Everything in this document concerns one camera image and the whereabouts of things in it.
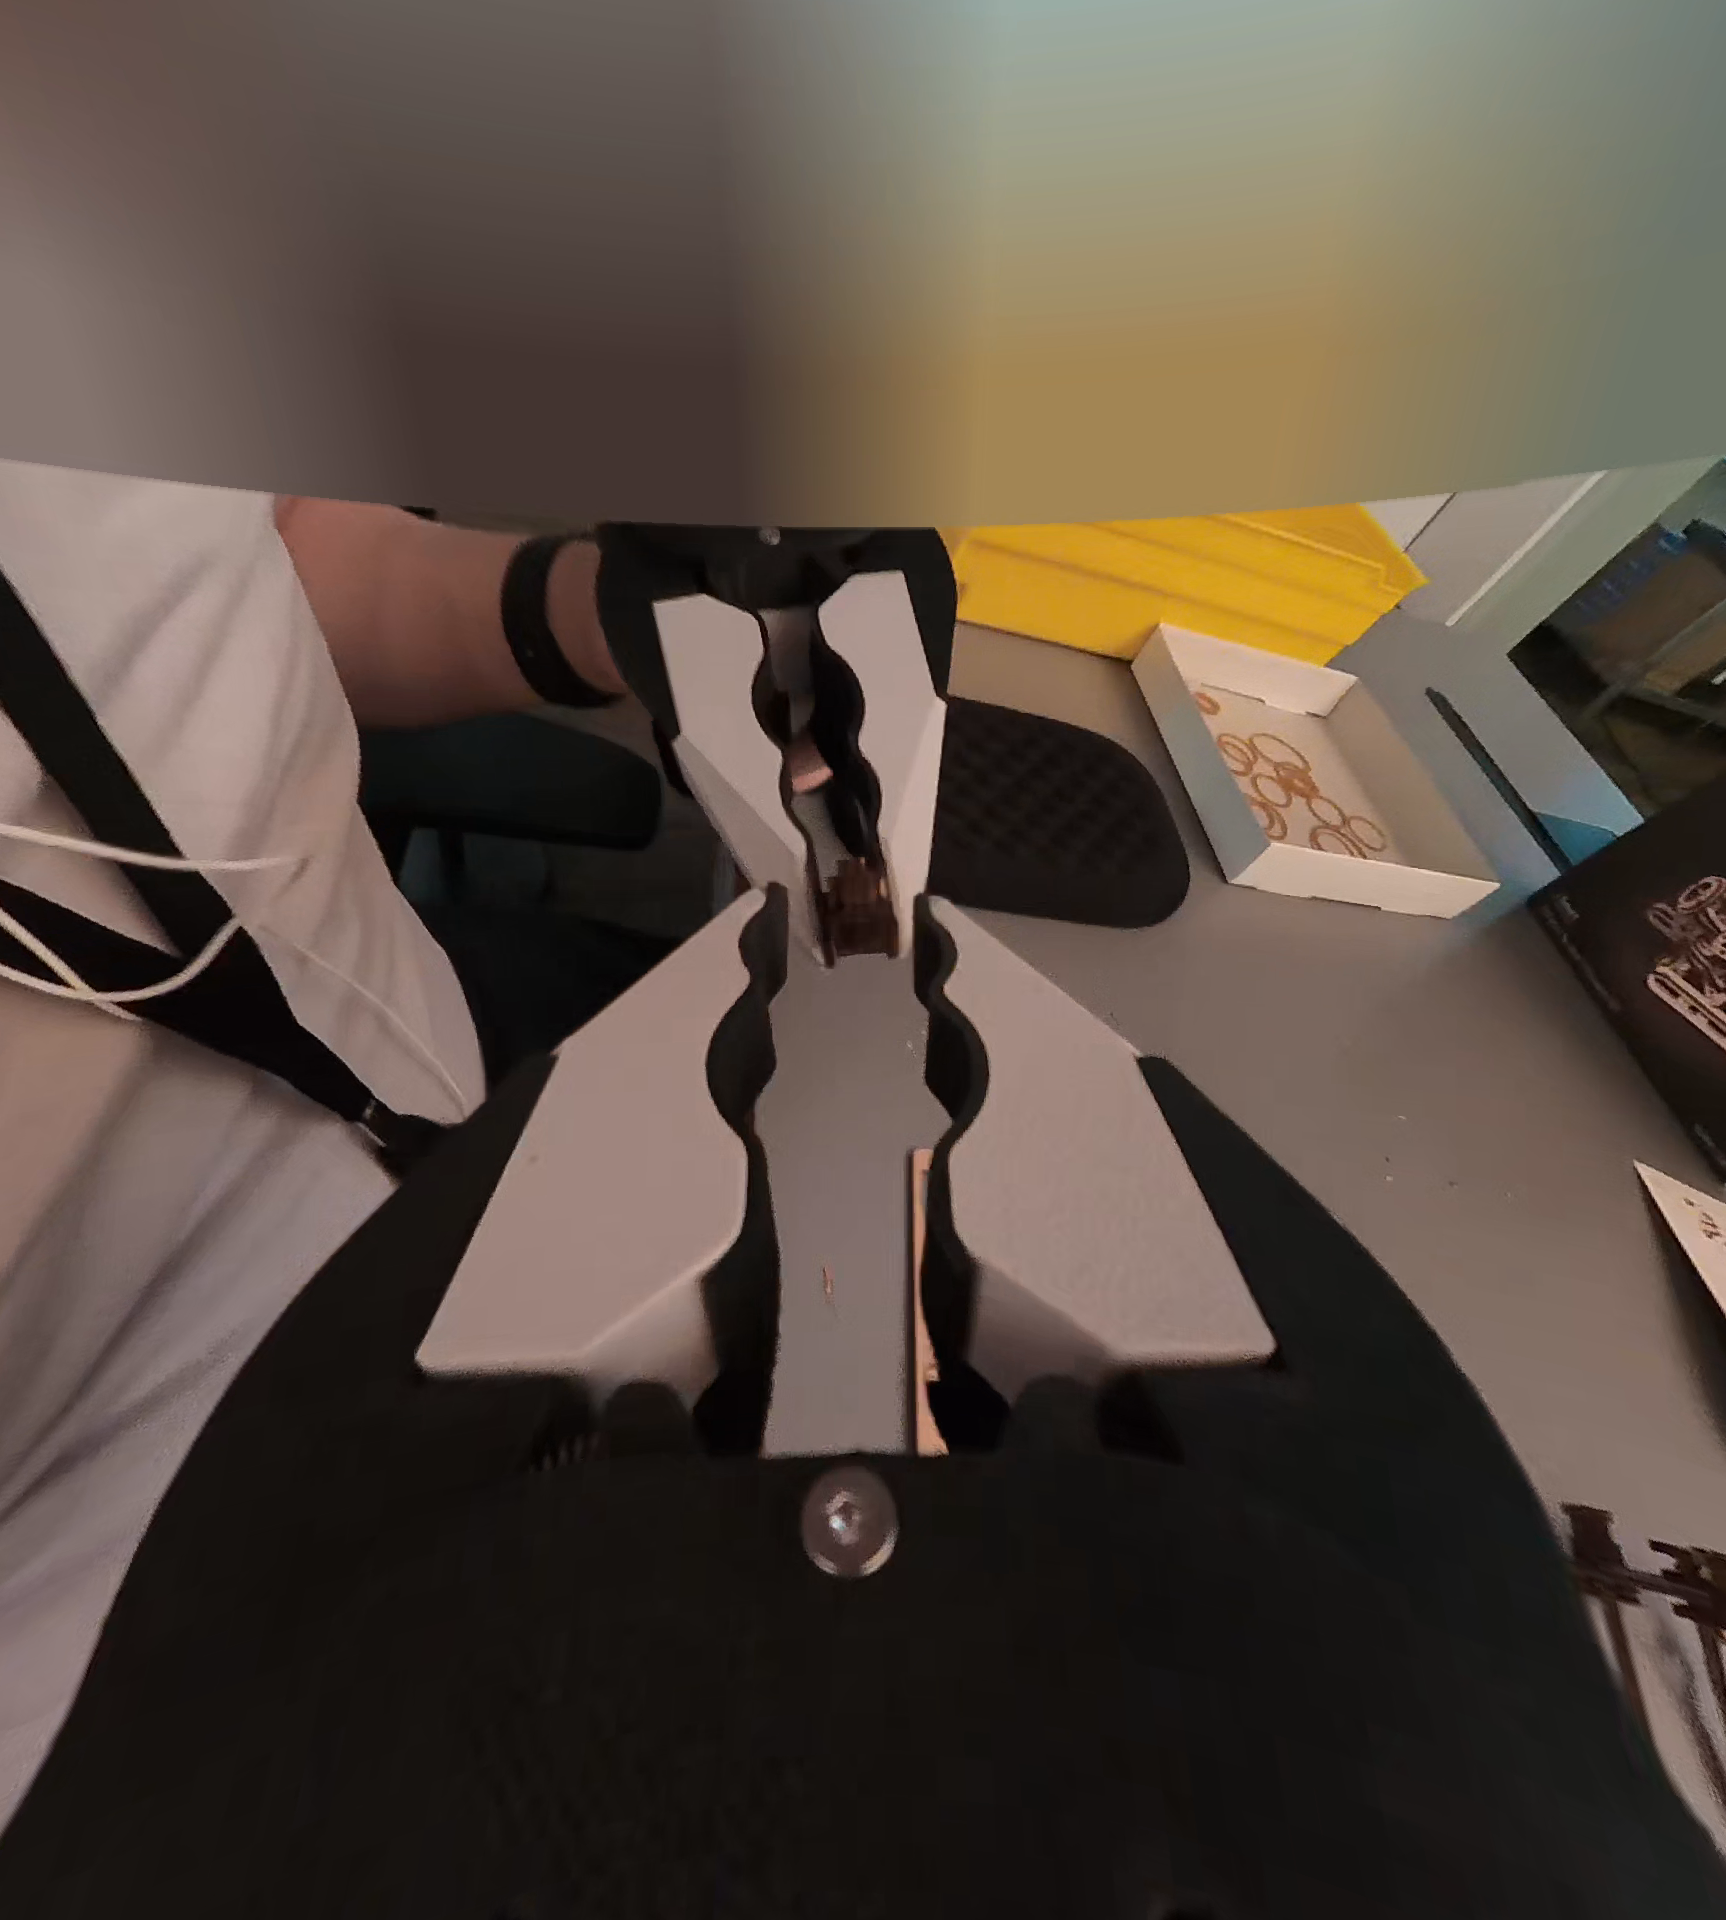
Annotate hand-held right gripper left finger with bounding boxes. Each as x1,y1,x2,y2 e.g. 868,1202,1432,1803
416,883,794,1404

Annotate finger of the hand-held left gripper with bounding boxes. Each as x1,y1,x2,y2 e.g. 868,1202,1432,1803
810,570,955,909
647,595,827,965

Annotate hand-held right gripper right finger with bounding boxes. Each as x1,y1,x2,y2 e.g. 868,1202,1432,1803
914,892,1278,1398

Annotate thin pale wooden strip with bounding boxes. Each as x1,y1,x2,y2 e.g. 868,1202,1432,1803
902,1146,955,1458

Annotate small wooden gear assembly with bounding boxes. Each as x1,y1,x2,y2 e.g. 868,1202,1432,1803
818,857,900,965

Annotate person's left forearm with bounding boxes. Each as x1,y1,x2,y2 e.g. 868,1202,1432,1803
274,493,609,709

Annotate black model kit box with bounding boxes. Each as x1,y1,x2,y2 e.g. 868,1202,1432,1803
1530,761,1726,1205

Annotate dark wooden model assembly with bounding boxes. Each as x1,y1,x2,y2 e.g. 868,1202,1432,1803
1560,1500,1726,1895

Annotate black wristband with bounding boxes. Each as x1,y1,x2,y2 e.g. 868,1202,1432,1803
499,531,631,709

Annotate black mesh wrist rest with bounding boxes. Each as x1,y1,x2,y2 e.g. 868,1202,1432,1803
933,695,1191,932

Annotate dark teal chair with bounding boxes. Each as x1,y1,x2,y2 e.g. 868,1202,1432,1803
355,707,665,917

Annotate yellow plastic bin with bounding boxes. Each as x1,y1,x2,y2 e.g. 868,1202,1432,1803
944,502,1430,661

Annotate white tray with wooden rings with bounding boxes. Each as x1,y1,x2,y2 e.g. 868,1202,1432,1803
1130,621,1501,919

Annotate thin white cable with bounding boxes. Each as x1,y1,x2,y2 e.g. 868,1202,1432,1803
0,798,484,1116

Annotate black shoulder straps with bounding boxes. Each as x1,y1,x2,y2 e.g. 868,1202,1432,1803
0,446,447,1175

